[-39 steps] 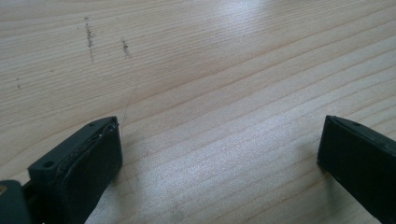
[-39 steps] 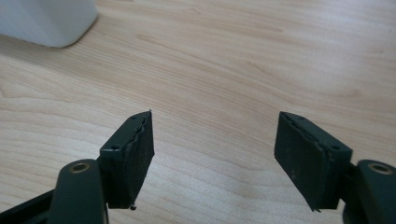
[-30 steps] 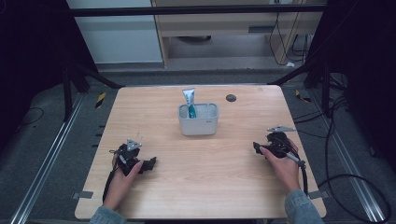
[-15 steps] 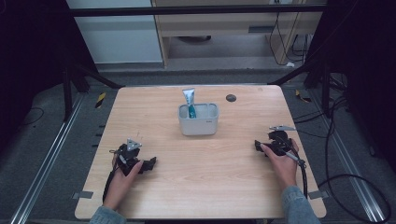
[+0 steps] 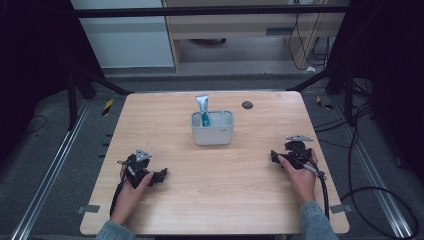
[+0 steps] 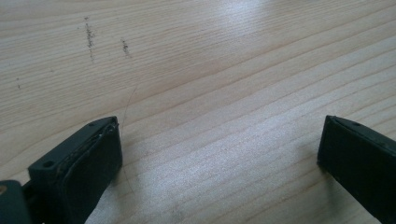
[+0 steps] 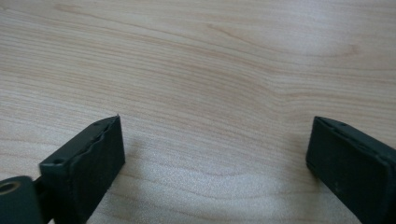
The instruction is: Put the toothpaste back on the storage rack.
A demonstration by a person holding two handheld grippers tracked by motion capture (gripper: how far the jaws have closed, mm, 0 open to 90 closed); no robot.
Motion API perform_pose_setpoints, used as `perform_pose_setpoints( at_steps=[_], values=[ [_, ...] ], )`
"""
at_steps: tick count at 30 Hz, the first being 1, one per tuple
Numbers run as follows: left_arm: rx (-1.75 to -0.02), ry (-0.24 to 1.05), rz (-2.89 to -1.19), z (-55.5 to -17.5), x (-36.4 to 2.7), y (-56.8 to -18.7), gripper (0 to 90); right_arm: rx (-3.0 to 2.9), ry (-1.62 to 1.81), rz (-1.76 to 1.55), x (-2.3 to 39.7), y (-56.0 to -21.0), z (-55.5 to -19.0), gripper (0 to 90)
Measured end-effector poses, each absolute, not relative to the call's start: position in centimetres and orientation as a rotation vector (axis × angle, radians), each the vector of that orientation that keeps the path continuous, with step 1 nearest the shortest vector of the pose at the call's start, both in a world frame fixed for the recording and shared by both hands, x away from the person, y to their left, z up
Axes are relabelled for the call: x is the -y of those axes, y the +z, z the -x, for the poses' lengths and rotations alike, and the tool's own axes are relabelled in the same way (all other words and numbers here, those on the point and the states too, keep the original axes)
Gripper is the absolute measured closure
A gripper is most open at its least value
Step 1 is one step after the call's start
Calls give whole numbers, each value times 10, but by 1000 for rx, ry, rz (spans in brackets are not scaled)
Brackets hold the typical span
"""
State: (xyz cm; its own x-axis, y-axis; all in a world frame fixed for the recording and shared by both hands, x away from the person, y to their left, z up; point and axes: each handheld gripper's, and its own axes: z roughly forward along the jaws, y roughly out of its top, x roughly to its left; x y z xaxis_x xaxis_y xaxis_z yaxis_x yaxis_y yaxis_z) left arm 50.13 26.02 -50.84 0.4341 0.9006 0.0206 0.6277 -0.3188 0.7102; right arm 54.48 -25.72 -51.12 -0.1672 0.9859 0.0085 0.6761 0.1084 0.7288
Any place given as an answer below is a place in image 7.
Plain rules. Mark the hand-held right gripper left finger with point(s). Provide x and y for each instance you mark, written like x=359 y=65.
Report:
x=84 y=168

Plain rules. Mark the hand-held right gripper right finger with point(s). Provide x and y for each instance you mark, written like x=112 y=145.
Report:
x=351 y=168

